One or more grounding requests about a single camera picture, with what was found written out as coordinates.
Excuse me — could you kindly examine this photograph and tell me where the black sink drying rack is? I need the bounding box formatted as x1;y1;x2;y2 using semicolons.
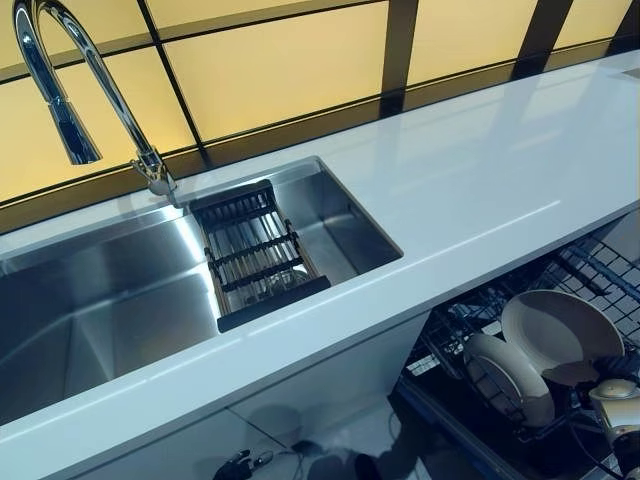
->
190;178;332;335

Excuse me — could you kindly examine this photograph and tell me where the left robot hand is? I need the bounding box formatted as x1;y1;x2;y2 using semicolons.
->
216;448;254;480

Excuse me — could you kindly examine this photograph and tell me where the cream round plate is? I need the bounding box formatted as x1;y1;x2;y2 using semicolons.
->
462;332;556;430
500;288;627;387

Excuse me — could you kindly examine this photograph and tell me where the glossy grey cabinet front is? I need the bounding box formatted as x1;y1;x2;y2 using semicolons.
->
74;314;431;480

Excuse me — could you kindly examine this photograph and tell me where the chrome gooseneck faucet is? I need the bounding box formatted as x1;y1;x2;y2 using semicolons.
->
13;0;180;210

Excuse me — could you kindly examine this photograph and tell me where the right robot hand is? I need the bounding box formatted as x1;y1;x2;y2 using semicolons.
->
542;355;631;401

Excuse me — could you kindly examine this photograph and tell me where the black wire lower dishwasher rack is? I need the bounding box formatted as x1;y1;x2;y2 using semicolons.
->
397;292;640;454

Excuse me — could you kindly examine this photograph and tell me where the black wire upper dishwasher rack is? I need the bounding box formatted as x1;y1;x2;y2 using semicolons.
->
542;232;640;324

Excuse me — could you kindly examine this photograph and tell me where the stainless steel sink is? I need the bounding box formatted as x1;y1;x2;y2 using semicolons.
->
0;155;405;427

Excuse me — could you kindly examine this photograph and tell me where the black wire dishwasher rack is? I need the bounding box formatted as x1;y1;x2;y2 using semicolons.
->
542;232;640;324
397;292;640;454

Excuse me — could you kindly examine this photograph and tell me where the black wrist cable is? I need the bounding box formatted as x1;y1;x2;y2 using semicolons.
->
564;389;629;479

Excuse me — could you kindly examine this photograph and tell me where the open dishwasher door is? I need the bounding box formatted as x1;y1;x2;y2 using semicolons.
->
388;377;640;480

